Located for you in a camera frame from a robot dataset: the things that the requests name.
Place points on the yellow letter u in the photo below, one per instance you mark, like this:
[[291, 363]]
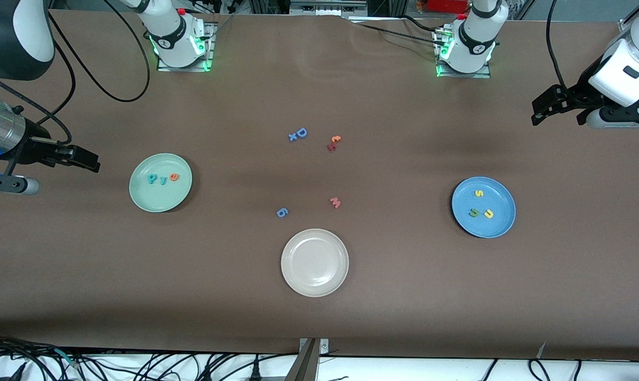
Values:
[[488, 214]]

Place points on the aluminium frame profile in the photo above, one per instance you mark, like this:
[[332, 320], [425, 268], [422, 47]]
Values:
[[626, 22]]

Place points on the grey metal equipment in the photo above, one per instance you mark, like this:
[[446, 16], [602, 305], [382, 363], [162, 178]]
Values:
[[325, 6]]

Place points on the green round plate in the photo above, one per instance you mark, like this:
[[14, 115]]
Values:
[[161, 198]]

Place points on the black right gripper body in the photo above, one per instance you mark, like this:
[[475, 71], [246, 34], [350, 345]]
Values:
[[35, 148]]

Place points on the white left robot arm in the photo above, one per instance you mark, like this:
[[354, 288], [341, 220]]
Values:
[[475, 37]]

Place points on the beige round plate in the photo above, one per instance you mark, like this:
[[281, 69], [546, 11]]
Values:
[[315, 262]]

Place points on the blue letter g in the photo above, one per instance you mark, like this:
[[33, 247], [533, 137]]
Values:
[[282, 212]]

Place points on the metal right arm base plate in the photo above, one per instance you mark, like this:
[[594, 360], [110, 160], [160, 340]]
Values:
[[184, 69]]

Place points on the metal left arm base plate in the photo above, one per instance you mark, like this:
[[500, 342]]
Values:
[[481, 74]]

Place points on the blue round plate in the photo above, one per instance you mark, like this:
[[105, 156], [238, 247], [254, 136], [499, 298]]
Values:
[[496, 227]]

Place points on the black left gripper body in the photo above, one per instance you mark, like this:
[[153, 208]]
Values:
[[577, 93]]

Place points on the pink letter w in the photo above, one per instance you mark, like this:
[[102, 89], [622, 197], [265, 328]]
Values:
[[335, 202]]

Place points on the blue letter D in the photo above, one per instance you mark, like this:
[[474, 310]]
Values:
[[301, 132]]

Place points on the red box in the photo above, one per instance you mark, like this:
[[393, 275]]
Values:
[[446, 5]]

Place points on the aluminium camera post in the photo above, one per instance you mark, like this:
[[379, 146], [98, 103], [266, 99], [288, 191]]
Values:
[[309, 365]]

